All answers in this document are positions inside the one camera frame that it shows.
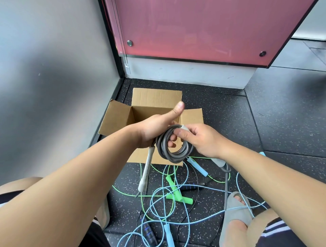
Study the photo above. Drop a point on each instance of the black wall edge trim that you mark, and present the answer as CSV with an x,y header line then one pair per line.
x,y
111,38

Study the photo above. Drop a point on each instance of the person's left forearm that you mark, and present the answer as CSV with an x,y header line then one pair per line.
x,y
76,183

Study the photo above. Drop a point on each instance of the grey right slipper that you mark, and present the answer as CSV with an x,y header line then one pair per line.
x,y
236,213

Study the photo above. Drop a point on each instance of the person's left hand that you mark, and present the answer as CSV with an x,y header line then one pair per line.
x,y
152,129

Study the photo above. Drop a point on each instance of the pink glass panel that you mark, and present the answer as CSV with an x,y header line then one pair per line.
x,y
203,30

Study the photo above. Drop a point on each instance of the dark panel bolt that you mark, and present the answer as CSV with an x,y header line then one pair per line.
x,y
262,53

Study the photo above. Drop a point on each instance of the brown cardboard box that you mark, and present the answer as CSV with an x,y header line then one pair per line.
x,y
114,119

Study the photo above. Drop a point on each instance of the person's right forearm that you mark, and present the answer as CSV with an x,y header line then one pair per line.
x,y
280,188

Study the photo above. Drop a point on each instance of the person's right hand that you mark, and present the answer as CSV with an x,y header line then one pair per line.
x,y
203,140

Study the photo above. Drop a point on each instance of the black white-striped shorts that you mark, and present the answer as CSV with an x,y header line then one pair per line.
x,y
280,236

